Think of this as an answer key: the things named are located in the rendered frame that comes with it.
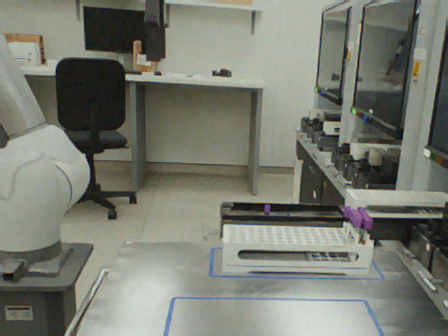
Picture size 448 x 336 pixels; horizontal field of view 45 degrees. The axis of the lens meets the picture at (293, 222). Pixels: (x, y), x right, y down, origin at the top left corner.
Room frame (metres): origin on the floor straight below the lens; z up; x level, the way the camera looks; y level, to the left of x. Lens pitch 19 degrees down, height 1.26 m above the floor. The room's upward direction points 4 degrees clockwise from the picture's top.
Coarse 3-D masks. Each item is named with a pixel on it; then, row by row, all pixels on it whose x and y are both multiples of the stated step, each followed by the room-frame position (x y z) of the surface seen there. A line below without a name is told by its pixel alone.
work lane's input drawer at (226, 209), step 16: (224, 208) 1.35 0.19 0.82; (240, 208) 1.41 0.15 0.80; (256, 208) 1.42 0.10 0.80; (272, 208) 1.43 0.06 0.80; (288, 208) 1.44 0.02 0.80; (304, 208) 1.45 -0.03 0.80; (320, 208) 1.46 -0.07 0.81; (336, 208) 1.46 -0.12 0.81; (224, 224) 1.29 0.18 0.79; (240, 224) 1.30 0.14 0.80; (256, 224) 1.31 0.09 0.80; (272, 224) 1.31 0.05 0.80; (288, 224) 1.32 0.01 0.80; (304, 224) 1.33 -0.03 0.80; (320, 224) 1.34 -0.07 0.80; (336, 224) 1.34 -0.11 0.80; (384, 224) 1.37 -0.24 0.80; (400, 224) 1.37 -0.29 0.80; (416, 224) 1.38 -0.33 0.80
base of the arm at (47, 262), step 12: (60, 240) 1.20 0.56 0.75; (0, 252) 1.11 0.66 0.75; (12, 252) 1.10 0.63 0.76; (24, 252) 1.11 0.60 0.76; (36, 252) 1.12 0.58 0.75; (48, 252) 1.14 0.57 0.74; (60, 252) 1.19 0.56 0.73; (0, 264) 1.10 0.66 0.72; (12, 264) 1.09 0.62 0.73; (24, 264) 1.10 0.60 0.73; (36, 264) 1.12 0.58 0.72; (48, 264) 1.13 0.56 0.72; (60, 264) 1.16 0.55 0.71; (0, 276) 1.09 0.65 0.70; (12, 276) 1.09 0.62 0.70; (24, 276) 1.10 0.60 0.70; (36, 276) 1.10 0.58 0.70; (48, 276) 1.10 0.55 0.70
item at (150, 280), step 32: (128, 256) 0.99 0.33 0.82; (160, 256) 1.00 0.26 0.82; (192, 256) 1.01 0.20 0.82; (384, 256) 1.09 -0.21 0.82; (96, 288) 0.92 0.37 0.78; (128, 288) 0.85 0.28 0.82; (160, 288) 0.86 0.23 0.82; (192, 288) 0.87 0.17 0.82; (224, 288) 0.88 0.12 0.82; (256, 288) 0.89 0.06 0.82; (288, 288) 0.90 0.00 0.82; (320, 288) 0.91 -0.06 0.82; (352, 288) 0.92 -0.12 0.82; (384, 288) 0.93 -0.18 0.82; (416, 288) 0.94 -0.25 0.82; (96, 320) 0.73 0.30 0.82; (128, 320) 0.74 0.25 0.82; (160, 320) 0.75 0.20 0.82; (192, 320) 0.76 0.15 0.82; (224, 320) 0.77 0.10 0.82; (256, 320) 0.77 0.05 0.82; (288, 320) 0.78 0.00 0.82; (320, 320) 0.79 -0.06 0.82; (352, 320) 0.80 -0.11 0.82; (384, 320) 0.81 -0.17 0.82; (416, 320) 0.82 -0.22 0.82
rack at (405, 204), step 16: (352, 192) 1.44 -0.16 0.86; (368, 192) 1.45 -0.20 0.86; (384, 192) 1.47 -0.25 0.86; (400, 192) 1.48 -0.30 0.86; (416, 192) 1.50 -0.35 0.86; (432, 192) 1.51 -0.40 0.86; (368, 208) 1.48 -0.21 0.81; (384, 208) 1.48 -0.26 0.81; (400, 208) 1.49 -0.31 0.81; (416, 208) 1.46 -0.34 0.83; (432, 208) 1.47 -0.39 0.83
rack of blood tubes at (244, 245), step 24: (240, 240) 0.97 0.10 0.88; (264, 240) 0.98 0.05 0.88; (288, 240) 0.99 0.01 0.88; (312, 240) 1.00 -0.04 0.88; (336, 240) 1.02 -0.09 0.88; (240, 264) 0.95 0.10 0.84; (264, 264) 0.96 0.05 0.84; (288, 264) 0.97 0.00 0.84; (312, 264) 0.97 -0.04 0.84; (336, 264) 0.98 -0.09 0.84; (360, 264) 0.99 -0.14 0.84
